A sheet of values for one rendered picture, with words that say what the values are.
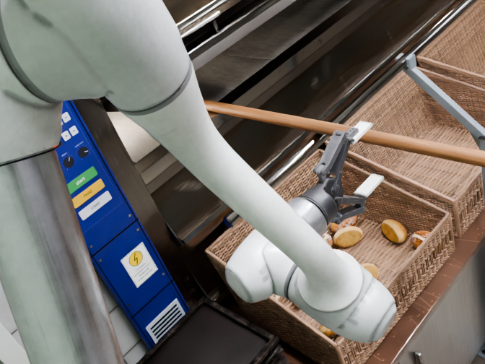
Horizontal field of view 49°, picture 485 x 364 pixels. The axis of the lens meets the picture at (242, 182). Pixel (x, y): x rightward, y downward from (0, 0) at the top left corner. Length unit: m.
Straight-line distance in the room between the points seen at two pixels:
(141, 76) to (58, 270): 0.23
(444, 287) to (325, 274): 0.93
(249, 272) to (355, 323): 0.19
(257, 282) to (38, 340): 0.40
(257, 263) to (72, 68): 0.50
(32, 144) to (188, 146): 0.18
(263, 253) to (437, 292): 0.85
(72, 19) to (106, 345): 0.36
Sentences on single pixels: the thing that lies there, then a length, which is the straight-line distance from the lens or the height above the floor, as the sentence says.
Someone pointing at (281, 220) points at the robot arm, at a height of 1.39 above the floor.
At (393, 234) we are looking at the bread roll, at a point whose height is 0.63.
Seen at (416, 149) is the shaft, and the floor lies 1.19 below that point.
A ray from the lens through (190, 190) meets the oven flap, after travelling 1.55.
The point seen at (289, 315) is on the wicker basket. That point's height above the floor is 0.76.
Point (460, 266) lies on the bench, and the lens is 1.74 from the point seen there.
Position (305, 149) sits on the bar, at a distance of 1.27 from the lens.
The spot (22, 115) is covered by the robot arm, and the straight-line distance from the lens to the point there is 0.58.
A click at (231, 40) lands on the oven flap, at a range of 1.36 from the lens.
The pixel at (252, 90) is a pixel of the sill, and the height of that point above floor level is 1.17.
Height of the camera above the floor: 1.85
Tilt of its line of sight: 33 degrees down
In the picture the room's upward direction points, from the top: 22 degrees counter-clockwise
